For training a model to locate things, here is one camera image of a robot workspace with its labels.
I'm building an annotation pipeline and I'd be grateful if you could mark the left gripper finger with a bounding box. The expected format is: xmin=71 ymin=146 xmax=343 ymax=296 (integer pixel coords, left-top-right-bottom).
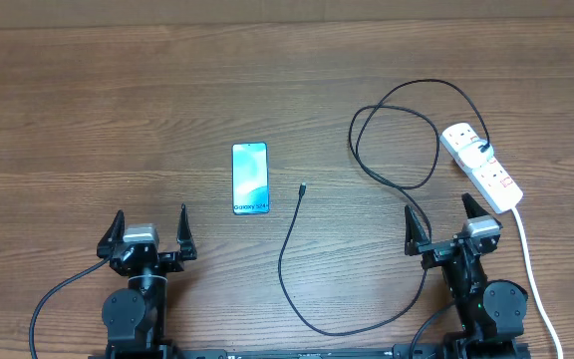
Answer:
xmin=97 ymin=209 xmax=125 ymax=258
xmin=176 ymin=203 xmax=197 ymax=261

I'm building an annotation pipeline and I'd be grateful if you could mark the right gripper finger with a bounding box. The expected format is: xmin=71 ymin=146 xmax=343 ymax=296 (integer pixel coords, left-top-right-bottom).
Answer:
xmin=405 ymin=205 xmax=431 ymax=256
xmin=461 ymin=192 xmax=488 ymax=219

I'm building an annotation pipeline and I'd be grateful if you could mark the Galaxy S24+ smartphone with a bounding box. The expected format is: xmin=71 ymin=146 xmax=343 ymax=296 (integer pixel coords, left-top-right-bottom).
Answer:
xmin=231 ymin=142 xmax=270 ymax=215

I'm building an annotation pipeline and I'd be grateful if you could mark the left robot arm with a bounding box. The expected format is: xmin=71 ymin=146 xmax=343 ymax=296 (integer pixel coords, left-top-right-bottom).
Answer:
xmin=97 ymin=206 xmax=197 ymax=358

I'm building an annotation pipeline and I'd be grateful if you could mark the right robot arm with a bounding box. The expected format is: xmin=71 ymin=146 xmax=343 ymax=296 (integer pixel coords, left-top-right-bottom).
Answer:
xmin=394 ymin=193 xmax=531 ymax=359

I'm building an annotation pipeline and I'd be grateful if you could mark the white charger plug adapter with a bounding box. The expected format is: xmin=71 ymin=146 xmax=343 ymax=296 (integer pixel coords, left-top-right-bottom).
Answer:
xmin=456 ymin=139 xmax=494 ymax=173

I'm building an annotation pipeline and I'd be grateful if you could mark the white power strip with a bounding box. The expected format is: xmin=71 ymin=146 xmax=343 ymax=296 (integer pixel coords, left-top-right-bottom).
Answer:
xmin=440 ymin=123 xmax=523 ymax=214

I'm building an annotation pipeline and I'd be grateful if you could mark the white power strip cord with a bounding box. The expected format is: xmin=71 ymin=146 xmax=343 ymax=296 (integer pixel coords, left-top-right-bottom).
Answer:
xmin=510 ymin=206 xmax=565 ymax=359

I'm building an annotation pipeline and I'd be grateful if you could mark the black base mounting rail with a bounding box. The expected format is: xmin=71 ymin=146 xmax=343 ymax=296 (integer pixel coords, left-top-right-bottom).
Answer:
xmin=87 ymin=340 xmax=532 ymax=359

